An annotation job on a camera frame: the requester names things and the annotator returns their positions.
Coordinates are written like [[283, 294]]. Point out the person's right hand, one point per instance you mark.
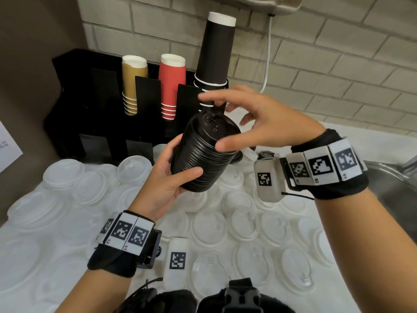
[[277, 127]]

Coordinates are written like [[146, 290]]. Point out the person's left hand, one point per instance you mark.
[[156, 189]]

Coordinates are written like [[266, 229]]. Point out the stack of black lids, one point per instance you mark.
[[202, 153]]

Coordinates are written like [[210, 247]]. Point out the white lids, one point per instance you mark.
[[208, 228]]

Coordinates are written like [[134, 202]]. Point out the black cup holder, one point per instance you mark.
[[91, 104]]

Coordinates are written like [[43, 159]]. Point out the person's right forearm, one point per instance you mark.
[[368, 251]]

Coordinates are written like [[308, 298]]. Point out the person's left forearm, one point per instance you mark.
[[94, 293]]

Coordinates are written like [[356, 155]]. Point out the black left wrist marker band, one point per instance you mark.
[[110, 262]]

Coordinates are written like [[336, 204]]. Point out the black wrist marker band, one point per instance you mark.
[[110, 262], [338, 189]]

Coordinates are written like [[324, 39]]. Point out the black right wrist marker band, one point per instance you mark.
[[338, 189]]

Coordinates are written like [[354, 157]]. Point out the stack of black paper cups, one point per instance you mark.
[[215, 48]]

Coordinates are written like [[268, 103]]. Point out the stack of red paper cups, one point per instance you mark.
[[171, 84]]

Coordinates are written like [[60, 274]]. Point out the stack of gold paper cups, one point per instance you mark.
[[132, 81]]

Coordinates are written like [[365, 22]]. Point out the black chest harness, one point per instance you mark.
[[176, 301]]

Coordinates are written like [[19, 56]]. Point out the steel sink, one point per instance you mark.
[[397, 192]]

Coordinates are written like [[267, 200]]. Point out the microwave safety poster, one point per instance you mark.
[[6, 149]]

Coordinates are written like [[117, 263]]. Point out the grey wall-mounted appliance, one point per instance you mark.
[[270, 4]]

